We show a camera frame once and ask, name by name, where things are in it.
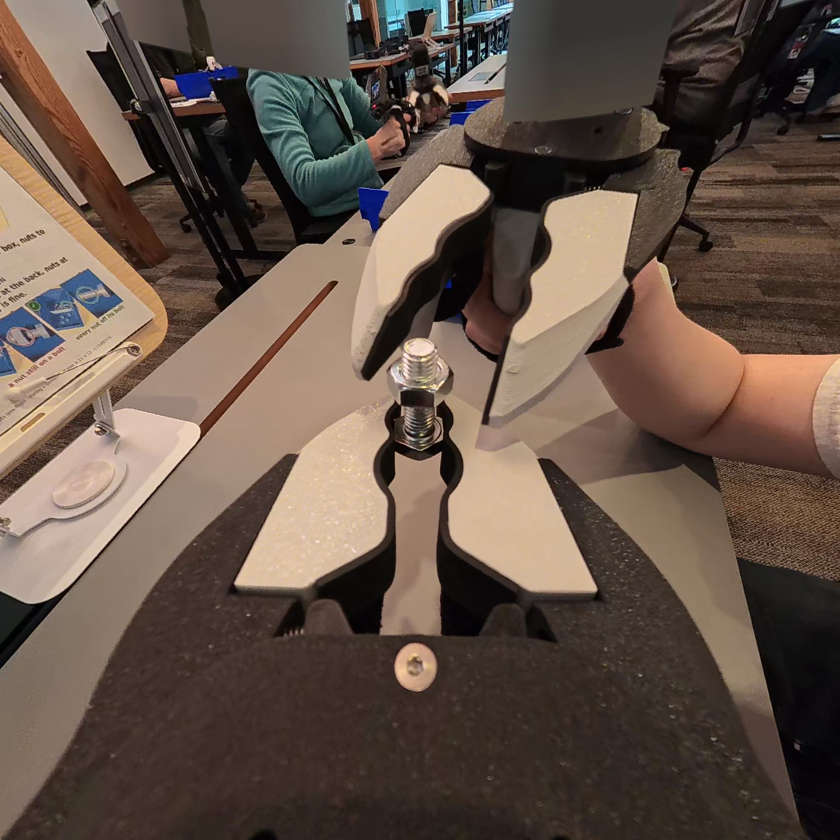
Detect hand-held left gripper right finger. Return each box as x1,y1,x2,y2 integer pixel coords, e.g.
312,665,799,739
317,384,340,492
437,394,599,602

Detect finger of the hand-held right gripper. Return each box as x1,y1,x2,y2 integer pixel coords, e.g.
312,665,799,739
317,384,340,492
351,164,494,383
481,190,641,429

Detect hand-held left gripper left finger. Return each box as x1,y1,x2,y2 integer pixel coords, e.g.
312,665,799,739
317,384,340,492
234,394,399,601

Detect steel hex bolt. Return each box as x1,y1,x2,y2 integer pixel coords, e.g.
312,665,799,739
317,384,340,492
392,338,450,455

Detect steel hex nut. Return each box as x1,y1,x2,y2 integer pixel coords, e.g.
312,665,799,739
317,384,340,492
387,360,455,409

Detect person's right forearm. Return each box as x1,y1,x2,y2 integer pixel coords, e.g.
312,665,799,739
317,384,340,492
586,259,746,454

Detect person's right hand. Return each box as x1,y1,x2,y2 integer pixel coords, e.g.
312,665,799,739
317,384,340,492
462,261,519,360

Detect black mesh office chair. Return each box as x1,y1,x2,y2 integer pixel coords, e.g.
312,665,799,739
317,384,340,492
656,0,788,253

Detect white stand base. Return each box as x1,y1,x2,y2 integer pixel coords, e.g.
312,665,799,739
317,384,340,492
0,387,201,605

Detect black metal stand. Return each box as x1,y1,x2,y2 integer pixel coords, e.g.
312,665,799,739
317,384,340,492
88,0,260,309

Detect white page holder bar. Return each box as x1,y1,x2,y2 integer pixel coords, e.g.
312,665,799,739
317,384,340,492
0,343,143,411

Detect person's dark trousers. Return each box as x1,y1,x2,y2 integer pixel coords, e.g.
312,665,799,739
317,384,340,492
738,558,840,840

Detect printed instruction sheet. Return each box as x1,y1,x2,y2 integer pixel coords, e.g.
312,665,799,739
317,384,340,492
0,167,155,437

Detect brown wooden post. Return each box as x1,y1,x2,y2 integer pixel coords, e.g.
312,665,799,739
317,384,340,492
0,7,170,270

